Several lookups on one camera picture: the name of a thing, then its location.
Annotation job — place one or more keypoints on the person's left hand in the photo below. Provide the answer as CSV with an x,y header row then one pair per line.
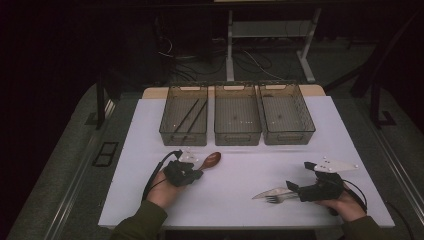
x,y
163,195

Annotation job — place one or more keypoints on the white metal stand frame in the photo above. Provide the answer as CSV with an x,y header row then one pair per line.
x,y
270,30

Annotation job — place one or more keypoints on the person's right hand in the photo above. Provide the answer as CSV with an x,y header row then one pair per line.
x,y
345,206

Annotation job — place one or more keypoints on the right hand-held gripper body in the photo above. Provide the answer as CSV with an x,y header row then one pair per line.
x,y
321,191

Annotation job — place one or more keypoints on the black metal stand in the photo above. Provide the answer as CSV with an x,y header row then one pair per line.
x,y
376,106
100,100

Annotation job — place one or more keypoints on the brown wooden spoon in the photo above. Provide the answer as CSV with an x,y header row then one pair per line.
x,y
211,160

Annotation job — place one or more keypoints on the smoky transparent plastic bin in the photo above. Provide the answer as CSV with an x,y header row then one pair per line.
x,y
237,116
286,116
183,136

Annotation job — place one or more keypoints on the black chopstick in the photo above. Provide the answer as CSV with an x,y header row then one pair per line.
x,y
186,115
197,116

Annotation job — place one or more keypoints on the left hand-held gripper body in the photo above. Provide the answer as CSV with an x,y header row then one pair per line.
x,y
178,173

